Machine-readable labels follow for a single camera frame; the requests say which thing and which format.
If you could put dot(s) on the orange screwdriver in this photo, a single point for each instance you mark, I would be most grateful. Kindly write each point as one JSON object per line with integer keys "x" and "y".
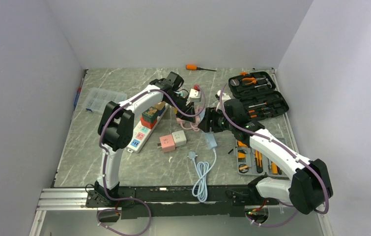
{"x": 195, "y": 68}

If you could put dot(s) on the white cube plug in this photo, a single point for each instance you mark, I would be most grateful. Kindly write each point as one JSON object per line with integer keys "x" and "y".
{"x": 179, "y": 138}

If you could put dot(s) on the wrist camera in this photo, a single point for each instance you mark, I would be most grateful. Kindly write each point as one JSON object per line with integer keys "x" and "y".
{"x": 222, "y": 96}
{"x": 195, "y": 94}

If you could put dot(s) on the blue pen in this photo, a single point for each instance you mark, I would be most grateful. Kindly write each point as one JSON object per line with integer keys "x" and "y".
{"x": 78, "y": 92}

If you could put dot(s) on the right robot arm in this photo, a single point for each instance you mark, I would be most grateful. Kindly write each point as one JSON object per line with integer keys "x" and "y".
{"x": 307, "y": 187}

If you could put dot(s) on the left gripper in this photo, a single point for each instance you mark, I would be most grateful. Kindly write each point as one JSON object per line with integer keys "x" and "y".
{"x": 188, "y": 108}

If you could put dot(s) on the beige cube plug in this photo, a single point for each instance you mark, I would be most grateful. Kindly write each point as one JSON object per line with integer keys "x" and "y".
{"x": 160, "y": 106}

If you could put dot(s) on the pink cube plug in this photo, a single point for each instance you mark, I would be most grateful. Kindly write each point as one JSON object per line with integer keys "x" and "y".
{"x": 167, "y": 143}

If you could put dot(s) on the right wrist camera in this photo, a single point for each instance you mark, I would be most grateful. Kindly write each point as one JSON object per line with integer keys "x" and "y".
{"x": 222, "y": 96}

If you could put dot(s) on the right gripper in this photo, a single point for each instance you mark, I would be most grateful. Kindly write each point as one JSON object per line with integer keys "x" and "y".
{"x": 211, "y": 113}

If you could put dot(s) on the pink power strip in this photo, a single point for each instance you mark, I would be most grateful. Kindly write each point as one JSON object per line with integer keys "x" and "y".
{"x": 179, "y": 121}

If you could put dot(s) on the grey tool tray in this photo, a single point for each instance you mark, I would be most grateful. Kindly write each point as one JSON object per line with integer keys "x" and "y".
{"x": 251, "y": 162}

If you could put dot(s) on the black tool case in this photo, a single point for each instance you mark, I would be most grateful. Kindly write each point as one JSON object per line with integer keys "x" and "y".
{"x": 257, "y": 92}

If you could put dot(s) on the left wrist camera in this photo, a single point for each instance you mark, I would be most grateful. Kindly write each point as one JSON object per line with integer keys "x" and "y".
{"x": 195, "y": 94}

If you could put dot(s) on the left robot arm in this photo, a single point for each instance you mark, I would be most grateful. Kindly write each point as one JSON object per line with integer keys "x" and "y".
{"x": 117, "y": 125}

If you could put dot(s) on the white power strip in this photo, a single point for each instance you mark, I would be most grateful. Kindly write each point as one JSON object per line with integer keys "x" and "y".
{"x": 141, "y": 134}

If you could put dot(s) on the red cube plug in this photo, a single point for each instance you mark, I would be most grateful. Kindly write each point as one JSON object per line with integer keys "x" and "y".
{"x": 149, "y": 125}

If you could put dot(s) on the green cube plug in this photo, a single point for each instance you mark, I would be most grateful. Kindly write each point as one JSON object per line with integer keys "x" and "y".
{"x": 150, "y": 115}

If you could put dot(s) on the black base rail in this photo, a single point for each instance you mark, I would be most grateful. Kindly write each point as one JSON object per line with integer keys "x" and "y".
{"x": 231, "y": 200}

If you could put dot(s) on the clear screw box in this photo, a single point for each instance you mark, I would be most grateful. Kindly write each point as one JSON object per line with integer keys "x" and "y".
{"x": 98, "y": 98}

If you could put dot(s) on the blue power strip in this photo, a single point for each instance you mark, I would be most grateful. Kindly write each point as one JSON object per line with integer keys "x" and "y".
{"x": 210, "y": 140}

